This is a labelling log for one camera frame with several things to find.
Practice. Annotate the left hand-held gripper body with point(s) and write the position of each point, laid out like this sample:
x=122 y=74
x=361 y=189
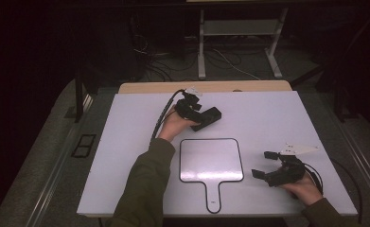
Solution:
x=185 y=108

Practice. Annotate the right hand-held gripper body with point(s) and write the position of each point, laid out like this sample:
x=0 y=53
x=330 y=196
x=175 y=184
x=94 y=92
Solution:
x=286 y=175

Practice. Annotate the black glasses case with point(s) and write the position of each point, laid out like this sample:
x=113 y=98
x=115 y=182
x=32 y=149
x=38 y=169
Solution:
x=209 y=116

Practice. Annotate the person's left hand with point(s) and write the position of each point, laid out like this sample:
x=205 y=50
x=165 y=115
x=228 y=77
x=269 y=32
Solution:
x=171 y=126

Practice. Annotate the person's right hand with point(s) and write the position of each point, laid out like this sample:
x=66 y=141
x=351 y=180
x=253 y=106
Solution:
x=305 y=190

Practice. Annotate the white paddle-shaped mat black rim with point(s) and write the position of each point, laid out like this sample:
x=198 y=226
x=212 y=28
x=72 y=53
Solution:
x=211 y=157

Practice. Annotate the round brown table grommet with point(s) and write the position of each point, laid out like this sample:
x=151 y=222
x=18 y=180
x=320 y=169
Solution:
x=237 y=90

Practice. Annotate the wooden table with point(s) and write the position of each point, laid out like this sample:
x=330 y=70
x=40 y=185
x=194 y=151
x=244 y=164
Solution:
x=148 y=87

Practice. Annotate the black metal stand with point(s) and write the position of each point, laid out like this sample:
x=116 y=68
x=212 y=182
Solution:
x=340 y=104
x=78 y=94

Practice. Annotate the white metal stand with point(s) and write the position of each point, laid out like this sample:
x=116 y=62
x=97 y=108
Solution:
x=239 y=27

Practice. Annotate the metal floor rail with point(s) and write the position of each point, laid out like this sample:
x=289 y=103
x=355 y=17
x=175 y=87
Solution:
x=51 y=183
x=362 y=167

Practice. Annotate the black floor socket frame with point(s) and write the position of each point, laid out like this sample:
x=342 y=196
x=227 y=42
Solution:
x=79 y=150

